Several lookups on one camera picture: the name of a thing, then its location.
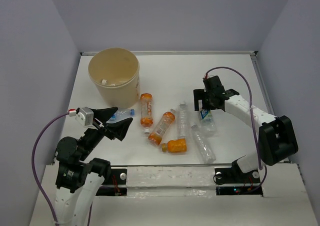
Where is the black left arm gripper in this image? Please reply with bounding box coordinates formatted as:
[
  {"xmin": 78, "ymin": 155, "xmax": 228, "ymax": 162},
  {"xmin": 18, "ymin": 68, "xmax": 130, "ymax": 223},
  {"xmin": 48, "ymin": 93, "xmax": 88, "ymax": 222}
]
[{"xmin": 78, "ymin": 105, "xmax": 133, "ymax": 158}]

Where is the clear bottle blue green label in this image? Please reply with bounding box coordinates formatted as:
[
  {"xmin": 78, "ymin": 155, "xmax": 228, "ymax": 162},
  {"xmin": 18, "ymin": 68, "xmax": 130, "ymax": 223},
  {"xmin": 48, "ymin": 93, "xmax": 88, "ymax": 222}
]
[{"xmin": 199, "ymin": 109, "xmax": 217, "ymax": 136}]

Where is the orange bottle with white cap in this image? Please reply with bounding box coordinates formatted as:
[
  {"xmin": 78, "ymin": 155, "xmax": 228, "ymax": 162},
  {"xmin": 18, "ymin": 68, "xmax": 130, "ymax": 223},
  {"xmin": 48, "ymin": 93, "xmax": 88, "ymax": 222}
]
[{"xmin": 140, "ymin": 93, "xmax": 154, "ymax": 135}]

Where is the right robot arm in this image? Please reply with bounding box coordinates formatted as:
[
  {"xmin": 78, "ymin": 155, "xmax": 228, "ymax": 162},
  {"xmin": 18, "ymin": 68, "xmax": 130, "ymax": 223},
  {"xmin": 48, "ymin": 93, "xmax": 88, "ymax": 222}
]
[{"xmin": 193, "ymin": 76, "xmax": 299, "ymax": 185}]

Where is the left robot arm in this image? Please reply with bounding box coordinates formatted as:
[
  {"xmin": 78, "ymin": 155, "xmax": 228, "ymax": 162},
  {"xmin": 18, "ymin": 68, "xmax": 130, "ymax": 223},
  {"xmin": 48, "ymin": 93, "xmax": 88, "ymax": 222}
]
[{"xmin": 54, "ymin": 107, "xmax": 133, "ymax": 225}]

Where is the clear bottle inside bin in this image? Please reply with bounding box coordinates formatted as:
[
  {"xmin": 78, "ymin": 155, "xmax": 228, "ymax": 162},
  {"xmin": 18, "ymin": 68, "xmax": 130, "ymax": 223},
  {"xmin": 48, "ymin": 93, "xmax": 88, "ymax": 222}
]
[{"xmin": 100, "ymin": 78, "xmax": 128, "ymax": 87}]

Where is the beige plastic bin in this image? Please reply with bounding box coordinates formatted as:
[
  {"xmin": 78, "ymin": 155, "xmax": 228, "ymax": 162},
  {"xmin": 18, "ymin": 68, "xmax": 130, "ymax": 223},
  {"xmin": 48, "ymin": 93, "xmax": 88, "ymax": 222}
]
[{"xmin": 88, "ymin": 48, "xmax": 140, "ymax": 108}]

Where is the clear bottle blue cap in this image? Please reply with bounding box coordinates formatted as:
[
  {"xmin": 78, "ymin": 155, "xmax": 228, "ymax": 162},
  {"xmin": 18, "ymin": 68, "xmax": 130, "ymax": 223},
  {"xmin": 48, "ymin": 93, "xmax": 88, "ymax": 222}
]
[{"xmin": 108, "ymin": 109, "xmax": 135, "ymax": 123}]

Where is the clear crushed plastic bottle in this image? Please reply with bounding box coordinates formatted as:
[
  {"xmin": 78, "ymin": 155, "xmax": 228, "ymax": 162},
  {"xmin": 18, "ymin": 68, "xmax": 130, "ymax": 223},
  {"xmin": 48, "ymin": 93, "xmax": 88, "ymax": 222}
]
[{"xmin": 176, "ymin": 102, "xmax": 189, "ymax": 139}]

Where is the tall orange juice bottle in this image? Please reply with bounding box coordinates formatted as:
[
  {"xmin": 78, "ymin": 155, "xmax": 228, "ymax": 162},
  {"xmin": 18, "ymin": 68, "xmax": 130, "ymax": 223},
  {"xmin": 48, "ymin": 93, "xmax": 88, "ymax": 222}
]
[{"xmin": 148, "ymin": 109, "xmax": 176, "ymax": 146}]

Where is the short orange bottle yellow cap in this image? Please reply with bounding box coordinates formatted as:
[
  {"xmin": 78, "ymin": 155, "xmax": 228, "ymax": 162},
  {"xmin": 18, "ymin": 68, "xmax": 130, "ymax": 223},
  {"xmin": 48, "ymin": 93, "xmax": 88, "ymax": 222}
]
[{"xmin": 161, "ymin": 138, "xmax": 187, "ymax": 153}]

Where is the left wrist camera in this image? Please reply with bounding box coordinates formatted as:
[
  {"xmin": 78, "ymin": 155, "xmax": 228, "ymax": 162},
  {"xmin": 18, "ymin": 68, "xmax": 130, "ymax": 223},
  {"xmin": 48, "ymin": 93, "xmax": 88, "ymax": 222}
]
[{"xmin": 68, "ymin": 107, "xmax": 94, "ymax": 127}]

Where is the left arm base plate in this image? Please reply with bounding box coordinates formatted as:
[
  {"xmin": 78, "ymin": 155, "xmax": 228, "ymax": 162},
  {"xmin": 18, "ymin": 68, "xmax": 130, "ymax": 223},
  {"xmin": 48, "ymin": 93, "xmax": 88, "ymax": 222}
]
[{"xmin": 96, "ymin": 167, "xmax": 128, "ymax": 196}]

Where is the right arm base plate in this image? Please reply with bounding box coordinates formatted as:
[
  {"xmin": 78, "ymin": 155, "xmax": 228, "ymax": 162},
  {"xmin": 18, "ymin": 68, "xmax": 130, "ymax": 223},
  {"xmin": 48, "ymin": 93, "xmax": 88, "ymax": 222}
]
[{"xmin": 213, "ymin": 167, "xmax": 263, "ymax": 196}]

